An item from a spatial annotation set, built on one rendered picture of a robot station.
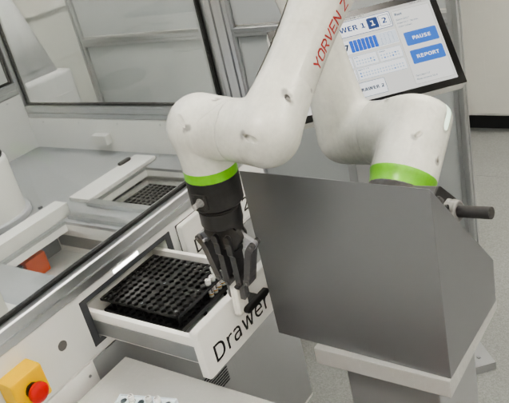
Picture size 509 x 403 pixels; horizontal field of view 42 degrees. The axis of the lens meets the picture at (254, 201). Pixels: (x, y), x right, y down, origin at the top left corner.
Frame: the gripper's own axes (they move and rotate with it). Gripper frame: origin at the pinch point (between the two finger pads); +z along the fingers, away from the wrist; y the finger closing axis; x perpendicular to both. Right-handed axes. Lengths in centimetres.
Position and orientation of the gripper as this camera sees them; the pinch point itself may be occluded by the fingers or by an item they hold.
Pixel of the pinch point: (240, 297)
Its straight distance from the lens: 126.4
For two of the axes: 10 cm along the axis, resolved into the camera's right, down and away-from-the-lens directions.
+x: 5.1, -4.8, 7.1
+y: 8.4, 1.1, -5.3
